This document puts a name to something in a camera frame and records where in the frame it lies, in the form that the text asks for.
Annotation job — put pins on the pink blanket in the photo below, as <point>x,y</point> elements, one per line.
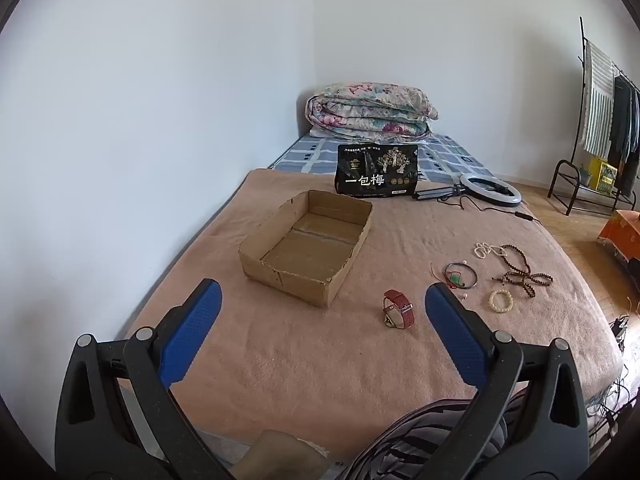
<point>300,360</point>

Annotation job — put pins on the dark thin bangle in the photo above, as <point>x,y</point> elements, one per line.
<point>473,275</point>

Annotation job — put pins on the orange cloth covered stool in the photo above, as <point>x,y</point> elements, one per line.
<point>622,230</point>

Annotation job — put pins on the black snack bag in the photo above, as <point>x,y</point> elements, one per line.
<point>375,170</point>

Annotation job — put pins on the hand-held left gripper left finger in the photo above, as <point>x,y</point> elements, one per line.
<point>192,325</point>

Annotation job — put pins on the beige folded cloth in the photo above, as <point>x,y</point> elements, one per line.
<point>280,455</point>

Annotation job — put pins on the black metal clothes rack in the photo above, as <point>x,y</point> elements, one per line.
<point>582,85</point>

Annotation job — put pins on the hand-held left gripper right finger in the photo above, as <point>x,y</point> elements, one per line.
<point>455,330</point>

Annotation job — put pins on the striped hanging towel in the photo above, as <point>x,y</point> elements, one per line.
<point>597,105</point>

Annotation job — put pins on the person's striped clothing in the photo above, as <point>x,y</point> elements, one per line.
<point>400,440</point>

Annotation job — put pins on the dark hanging clothes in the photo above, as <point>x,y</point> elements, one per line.
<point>622,120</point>

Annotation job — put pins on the cardboard box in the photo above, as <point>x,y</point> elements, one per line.
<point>300,245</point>

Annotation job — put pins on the black folded tripod stand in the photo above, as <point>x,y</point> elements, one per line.
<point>430,193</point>

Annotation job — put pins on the yellow box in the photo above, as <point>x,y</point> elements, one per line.
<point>602,175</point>

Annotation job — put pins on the folded floral quilt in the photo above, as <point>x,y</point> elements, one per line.
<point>370,110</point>

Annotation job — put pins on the blue checked bedsheet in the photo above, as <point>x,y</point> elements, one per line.
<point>310,155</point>

